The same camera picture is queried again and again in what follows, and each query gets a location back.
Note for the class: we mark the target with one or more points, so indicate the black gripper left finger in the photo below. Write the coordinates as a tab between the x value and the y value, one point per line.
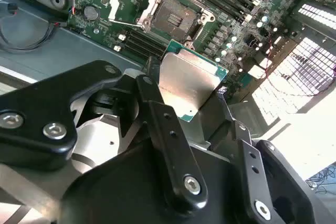
39	108

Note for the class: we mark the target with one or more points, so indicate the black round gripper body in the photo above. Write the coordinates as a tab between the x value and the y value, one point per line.
118	195

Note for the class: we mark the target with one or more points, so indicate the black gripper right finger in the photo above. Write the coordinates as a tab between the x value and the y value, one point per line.
250	184

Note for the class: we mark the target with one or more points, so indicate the silver CPU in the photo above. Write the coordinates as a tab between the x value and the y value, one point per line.
189	82

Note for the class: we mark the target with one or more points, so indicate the metal socket cover frame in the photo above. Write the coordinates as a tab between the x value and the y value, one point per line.
114	1

